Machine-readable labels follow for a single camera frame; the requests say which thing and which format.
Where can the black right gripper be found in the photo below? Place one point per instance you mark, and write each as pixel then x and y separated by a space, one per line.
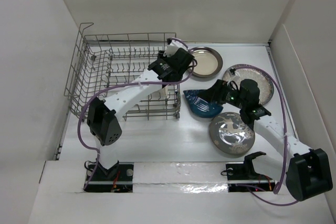
pixel 216 92

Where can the blue leaf-shaped dish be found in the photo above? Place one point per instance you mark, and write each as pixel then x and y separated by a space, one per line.
pixel 200 107

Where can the cream divided plate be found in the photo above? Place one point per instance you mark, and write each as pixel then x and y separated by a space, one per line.
pixel 162 94

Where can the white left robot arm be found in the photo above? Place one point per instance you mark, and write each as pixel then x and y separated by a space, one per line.
pixel 104 116

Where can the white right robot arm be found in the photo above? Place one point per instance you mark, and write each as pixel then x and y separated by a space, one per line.
pixel 305 171

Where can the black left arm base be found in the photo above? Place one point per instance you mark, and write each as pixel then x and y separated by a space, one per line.
pixel 118 180

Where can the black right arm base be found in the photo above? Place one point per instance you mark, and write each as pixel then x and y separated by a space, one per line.
pixel 241 177

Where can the speckled beige round plate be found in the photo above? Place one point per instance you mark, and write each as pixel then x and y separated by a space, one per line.
pixel 265 84

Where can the grey plate with gold tree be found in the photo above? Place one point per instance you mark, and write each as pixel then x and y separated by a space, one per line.
pixel 231 135

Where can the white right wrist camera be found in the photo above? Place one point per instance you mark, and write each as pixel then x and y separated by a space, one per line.
pixel 234 75

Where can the grey wire dish rack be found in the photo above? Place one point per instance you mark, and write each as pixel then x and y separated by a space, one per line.
pixel 106 60

